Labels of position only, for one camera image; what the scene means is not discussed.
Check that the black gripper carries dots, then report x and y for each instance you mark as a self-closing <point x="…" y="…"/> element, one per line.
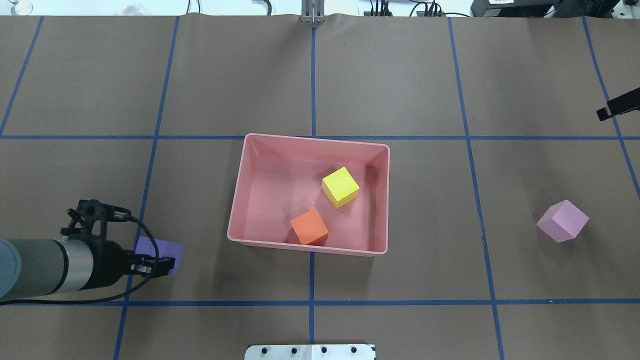
<point x="110" y="263"/>

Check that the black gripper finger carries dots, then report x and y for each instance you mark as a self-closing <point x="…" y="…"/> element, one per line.
<point x="625" y="103"/>

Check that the purple foam cube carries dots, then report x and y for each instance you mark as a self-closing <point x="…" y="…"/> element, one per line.
<point x="166" y="249"/>

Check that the pink foam cube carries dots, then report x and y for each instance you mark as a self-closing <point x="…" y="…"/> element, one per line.
<point x="563" y="221"/>

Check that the orange foam cube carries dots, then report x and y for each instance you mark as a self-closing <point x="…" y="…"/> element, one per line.
<point x="309" y="228"/>

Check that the yellow foam cube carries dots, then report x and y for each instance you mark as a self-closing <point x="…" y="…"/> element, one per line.
<point x="340" y="187"/>

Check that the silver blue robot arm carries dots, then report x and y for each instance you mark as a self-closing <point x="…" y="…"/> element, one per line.
<point x="41" y="267"/>

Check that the pink plastic bin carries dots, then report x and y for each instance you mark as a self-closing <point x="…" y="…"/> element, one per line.
<point x="280" y="178"/>

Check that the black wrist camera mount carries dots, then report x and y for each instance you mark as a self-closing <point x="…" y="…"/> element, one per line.
<point x="89" y="221"/>

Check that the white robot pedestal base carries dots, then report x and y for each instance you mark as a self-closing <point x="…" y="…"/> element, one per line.
<point x="356" y="351"/>

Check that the aluminium frame post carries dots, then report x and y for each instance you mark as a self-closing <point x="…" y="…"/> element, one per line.
<point x="312" y="12"/>

